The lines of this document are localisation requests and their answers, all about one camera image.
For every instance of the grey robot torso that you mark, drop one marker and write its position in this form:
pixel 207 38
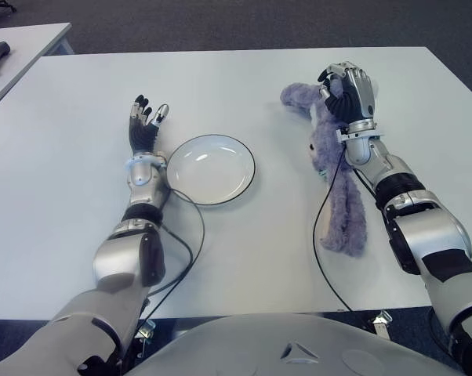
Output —
pixel 259 352

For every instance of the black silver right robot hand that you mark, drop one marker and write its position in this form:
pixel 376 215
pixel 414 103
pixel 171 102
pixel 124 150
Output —
pixel 357 98

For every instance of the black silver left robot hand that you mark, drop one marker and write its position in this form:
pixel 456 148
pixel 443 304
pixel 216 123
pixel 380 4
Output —
pixel 144 133

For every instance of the black office chair base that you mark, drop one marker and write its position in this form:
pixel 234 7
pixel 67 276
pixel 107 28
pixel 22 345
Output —
pixel 1 4

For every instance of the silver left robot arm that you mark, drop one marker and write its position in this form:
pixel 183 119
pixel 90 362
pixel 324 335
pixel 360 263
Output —
pixel 122 254

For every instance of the purple plush bunny doll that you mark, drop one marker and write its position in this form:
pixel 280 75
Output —
pixel 322 135

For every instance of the metal table clamp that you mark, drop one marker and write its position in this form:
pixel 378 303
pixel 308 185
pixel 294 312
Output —
pixel 146 329
pixel 382 324

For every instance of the white plate with black rim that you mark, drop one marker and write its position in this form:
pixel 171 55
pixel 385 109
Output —
pixel 212 170

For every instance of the white side table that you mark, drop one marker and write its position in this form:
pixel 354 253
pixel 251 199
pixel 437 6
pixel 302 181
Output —
pixel 28 43

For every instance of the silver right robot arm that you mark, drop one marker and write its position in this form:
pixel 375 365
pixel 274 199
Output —
pixel 428 235

